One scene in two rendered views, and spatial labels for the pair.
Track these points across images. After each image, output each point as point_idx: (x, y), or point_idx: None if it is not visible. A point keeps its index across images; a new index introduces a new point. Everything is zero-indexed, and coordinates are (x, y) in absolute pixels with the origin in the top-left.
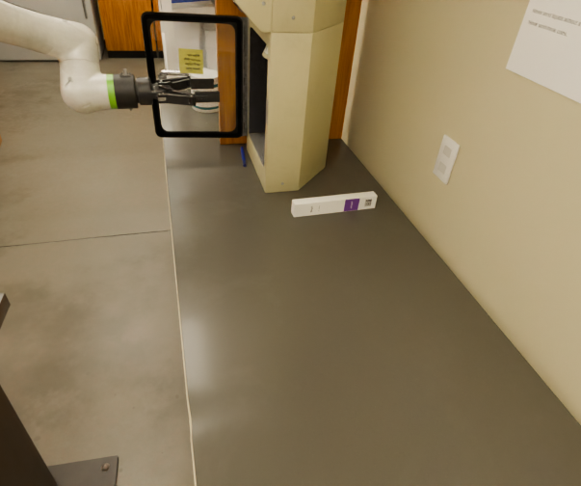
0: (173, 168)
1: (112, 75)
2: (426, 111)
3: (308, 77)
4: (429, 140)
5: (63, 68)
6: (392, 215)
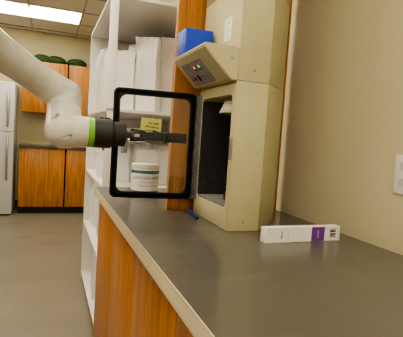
0: (128, 218)
1: (93, 117)
2: (369, 146)
3: (266, 120)
4: (379, 168)
5: (51, 107)
6: (359, 244)
